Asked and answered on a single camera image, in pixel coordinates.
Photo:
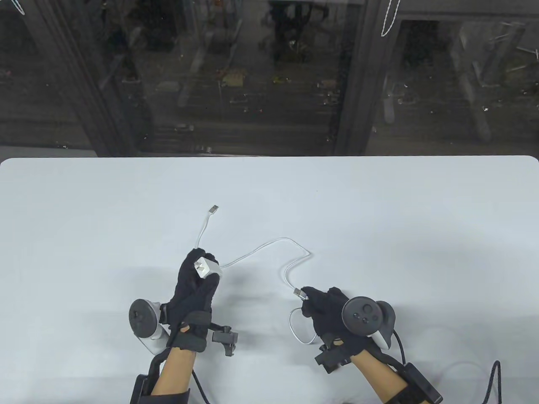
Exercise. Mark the person's right hand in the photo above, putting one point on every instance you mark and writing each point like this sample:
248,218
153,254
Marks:
326,313

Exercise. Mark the person's left hand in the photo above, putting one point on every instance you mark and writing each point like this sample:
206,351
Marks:
189,303

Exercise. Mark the white charger head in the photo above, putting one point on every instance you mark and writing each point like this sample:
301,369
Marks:
207,268

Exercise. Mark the person's right forearm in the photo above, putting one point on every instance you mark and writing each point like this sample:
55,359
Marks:
374,378

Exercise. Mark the person's left forearm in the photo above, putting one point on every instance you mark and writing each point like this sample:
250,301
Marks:
172,372

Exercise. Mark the black and white right controller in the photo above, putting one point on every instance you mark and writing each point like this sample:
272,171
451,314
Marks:
364,316

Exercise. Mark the white and black left controller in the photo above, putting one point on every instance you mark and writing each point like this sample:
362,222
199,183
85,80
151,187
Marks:
143,322

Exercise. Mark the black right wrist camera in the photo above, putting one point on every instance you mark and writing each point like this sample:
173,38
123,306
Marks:
332,360

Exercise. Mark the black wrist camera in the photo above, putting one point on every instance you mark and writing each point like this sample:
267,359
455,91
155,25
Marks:
332,360
225,336

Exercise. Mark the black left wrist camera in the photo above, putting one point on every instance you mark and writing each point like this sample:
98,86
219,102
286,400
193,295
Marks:
225,336

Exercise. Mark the dark window frame post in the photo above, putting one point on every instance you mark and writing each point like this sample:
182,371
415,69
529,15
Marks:
353,75

